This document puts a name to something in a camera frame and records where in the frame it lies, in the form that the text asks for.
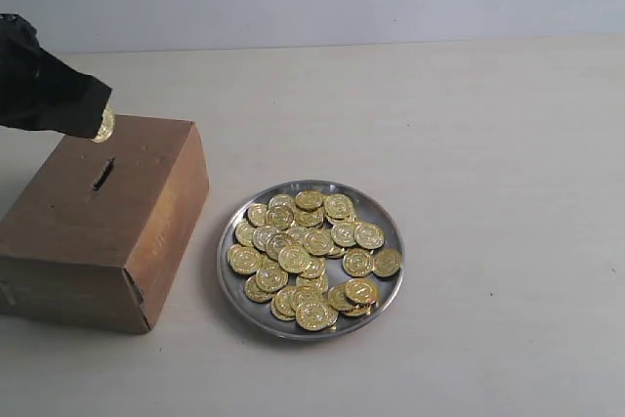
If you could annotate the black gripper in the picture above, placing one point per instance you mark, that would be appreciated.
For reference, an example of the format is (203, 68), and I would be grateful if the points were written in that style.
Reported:
(72, 102)

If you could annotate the gold coin silver tint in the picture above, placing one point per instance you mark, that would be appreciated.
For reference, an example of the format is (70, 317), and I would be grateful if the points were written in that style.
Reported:
(107, 125)

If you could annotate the brown cardboard coin box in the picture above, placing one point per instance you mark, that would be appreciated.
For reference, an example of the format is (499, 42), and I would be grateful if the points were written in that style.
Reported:
(96, 237)

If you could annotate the gold coin upper left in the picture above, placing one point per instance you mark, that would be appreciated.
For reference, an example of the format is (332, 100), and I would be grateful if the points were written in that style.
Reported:
(256, 214)

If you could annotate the gold coin far left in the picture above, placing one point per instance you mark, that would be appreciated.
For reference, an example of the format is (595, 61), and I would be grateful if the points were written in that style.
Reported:
(244, 260)

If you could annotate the gold coin top centre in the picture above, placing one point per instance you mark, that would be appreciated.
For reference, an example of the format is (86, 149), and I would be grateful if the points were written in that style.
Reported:
(309, 200)

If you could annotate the gold coin left lower middle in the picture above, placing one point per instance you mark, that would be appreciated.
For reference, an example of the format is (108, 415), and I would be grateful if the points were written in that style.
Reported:
(271, 278)

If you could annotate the gold coin top right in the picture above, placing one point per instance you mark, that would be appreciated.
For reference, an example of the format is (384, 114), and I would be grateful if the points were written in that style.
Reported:
(338, 206)

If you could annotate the round steel plate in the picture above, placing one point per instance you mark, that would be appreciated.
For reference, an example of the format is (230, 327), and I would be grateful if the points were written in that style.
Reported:
(259, 315)

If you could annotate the gold coin upper right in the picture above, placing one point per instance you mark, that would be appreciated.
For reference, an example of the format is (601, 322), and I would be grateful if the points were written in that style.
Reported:
(368, 236)

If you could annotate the gold coin front bottom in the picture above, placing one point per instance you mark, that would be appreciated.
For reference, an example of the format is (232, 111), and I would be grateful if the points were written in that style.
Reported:
(315, 315)

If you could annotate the gold coin bottom right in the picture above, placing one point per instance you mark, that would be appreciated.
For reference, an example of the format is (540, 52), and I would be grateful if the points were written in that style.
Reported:
(361, 291)

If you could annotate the gold coin right edge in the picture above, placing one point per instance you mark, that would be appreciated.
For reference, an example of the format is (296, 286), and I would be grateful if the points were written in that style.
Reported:
(387, 262)

